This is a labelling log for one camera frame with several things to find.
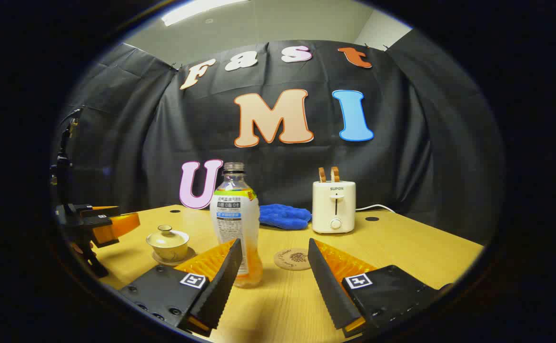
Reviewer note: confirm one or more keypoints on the blue cloth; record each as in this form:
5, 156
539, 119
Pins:
282, 216

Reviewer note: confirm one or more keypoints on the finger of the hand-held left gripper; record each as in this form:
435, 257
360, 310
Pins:
99, 212
116, 226

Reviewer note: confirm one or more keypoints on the black backdrop cloth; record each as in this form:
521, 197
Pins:
282, 162

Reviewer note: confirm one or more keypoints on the cream ceramic saucer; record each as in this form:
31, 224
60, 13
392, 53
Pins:
190, 255

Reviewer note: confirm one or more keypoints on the cream ceramic teacup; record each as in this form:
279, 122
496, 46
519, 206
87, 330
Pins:
169, 251

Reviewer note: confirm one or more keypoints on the black stand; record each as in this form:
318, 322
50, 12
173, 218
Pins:
63, 171

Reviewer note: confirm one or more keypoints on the cream teacup lid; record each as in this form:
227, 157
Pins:
166, 237

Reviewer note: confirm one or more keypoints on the round cork coaster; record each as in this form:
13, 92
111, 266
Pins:
292, 259

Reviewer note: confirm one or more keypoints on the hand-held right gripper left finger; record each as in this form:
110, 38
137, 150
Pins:
221, 290

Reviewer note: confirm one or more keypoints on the cream toaster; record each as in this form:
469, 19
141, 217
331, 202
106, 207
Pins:
333, 205

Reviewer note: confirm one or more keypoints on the clear water bottle white label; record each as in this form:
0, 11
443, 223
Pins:
235, 214

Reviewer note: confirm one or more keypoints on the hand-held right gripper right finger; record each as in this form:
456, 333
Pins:
332, 290

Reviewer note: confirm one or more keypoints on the toast slice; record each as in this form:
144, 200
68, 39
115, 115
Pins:
322, 175
335, 174

